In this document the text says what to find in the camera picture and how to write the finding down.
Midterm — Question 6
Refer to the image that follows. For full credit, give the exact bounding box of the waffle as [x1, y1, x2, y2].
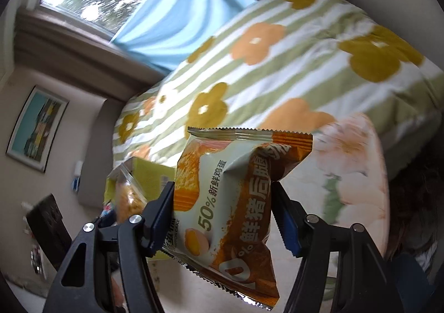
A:
[105, 164, 148, 224]

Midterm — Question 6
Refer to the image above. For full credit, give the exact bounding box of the orange green cake bag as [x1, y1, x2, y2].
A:
[164, 127, 313, 309]

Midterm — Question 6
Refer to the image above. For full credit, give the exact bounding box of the lint roller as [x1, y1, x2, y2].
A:
[72, 160, 83, 193]

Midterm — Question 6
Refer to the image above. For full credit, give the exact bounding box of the grey bed headboard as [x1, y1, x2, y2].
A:
[77, 99, 123, 209]

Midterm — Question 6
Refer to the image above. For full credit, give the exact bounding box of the framed picture of houses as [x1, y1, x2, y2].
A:
[6, 85, 69, 173]

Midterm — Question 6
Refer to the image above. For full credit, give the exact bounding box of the green cardboard box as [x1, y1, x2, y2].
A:
[104, 156, 178, 261]

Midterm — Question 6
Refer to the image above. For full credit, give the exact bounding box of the left brown curtain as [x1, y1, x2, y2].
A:
[14, 9, 163, 102]

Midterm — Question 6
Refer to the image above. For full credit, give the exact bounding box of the floral striped duvet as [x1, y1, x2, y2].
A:
[113, 0, 443, 175]

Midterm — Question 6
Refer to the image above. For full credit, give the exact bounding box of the light blue cloth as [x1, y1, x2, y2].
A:
[111, 0, 256, 75]

